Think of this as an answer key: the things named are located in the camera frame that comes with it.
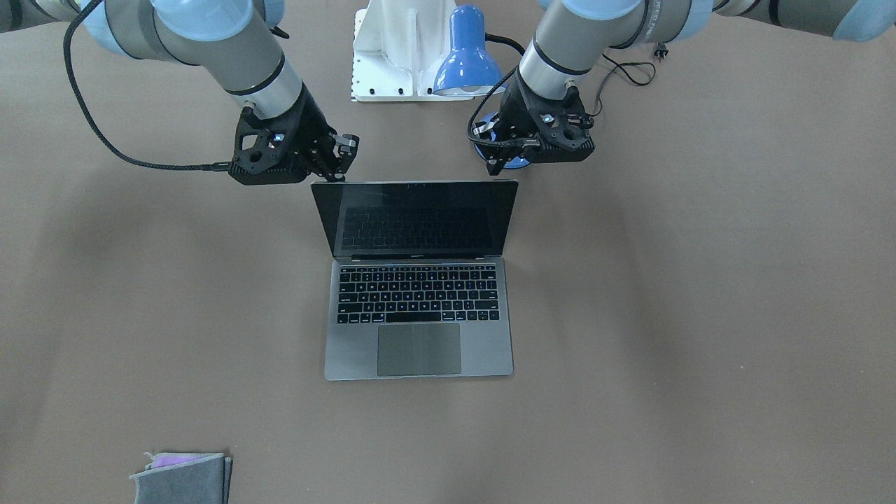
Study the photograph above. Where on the grey laptop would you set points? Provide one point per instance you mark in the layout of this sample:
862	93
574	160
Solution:
418	279

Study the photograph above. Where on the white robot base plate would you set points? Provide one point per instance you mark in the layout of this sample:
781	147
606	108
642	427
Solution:
398	48

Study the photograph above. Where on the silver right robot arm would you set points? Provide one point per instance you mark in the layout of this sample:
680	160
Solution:
237	42

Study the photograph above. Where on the blue desk lamp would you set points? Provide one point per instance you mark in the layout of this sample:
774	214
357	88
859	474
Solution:
469	70

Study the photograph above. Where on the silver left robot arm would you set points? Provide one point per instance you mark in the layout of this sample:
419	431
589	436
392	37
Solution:
573	35

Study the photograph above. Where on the folded grey cloth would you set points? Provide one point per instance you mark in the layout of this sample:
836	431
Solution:
172	477

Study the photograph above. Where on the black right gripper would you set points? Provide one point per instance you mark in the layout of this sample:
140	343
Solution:
309	129

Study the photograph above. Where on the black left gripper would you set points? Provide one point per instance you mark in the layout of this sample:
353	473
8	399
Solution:
513	119

